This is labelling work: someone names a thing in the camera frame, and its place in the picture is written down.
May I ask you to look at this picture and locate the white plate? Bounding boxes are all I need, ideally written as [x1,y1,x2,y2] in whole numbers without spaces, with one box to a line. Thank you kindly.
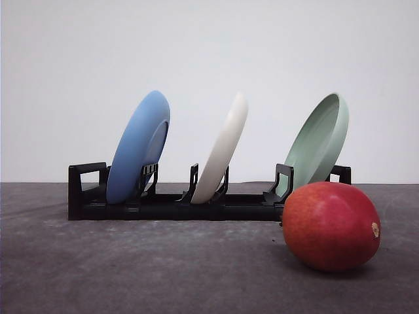
[191,92,249,204]

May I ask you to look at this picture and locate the red pomegranate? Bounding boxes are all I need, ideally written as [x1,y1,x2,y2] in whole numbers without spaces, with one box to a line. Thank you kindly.
[282,181,381,273]

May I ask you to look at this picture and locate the blue plate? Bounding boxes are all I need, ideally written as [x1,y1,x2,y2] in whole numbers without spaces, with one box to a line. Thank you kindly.
[106,90,170,205]

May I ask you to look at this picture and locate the light green plate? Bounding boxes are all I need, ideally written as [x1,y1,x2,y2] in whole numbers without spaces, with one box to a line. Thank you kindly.
[278,94,350,196]

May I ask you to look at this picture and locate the black plate rack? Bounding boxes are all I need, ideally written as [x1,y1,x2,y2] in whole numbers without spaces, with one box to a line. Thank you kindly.
[68,162,352,222]

